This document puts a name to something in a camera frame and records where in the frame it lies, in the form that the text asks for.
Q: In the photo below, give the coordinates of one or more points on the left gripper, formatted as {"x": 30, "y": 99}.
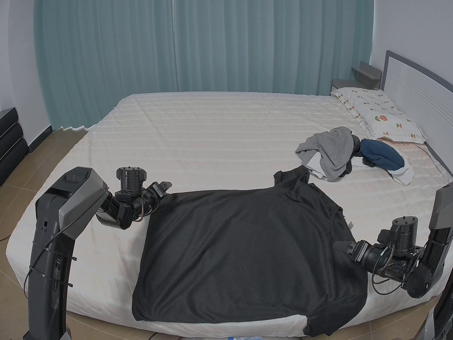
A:
{"x": 155, "y": 193}

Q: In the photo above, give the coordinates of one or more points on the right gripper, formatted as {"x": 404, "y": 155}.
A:
{"x": 368, "y": 257}

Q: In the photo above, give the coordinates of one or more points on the black T-shirt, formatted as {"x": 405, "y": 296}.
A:
{"x": 247, "y": 253}

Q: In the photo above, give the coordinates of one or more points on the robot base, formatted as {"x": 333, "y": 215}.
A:
{"x": 244, "y": 338}

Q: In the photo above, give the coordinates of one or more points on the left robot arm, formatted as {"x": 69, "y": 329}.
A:
{"x": 53, "y": 253}

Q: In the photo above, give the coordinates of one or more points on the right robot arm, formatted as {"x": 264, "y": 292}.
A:
{"x": 439, "y": 250}

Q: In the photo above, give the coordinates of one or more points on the bed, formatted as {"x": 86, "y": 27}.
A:
{"x": 212, "y": 136}

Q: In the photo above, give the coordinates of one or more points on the pile of clothes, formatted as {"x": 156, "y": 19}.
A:
{"x": 336, "y": 151}

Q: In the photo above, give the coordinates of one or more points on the white printed pillow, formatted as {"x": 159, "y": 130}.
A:
{"x": 382, "y": 113}

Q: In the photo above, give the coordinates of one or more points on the blue-green curtain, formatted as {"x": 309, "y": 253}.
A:
{"x": 276, "y": 34}
{"x": 106, "y": 48}

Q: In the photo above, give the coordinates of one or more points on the black chest of drawers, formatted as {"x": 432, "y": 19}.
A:
{"x": 10, "y": 143}

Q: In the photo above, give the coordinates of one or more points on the grey bedside table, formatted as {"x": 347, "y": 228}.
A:
{"x": 361, "y": 76}

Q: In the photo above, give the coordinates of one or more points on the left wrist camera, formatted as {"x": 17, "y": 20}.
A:
{"x": 131, "y": 179}

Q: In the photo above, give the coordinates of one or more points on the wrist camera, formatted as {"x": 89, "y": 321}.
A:
{"x": 405, "y": 232}
{"x": 131, "y": 179}

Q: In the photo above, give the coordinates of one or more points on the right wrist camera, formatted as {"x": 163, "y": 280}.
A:
{"x": 405, "y": 232}

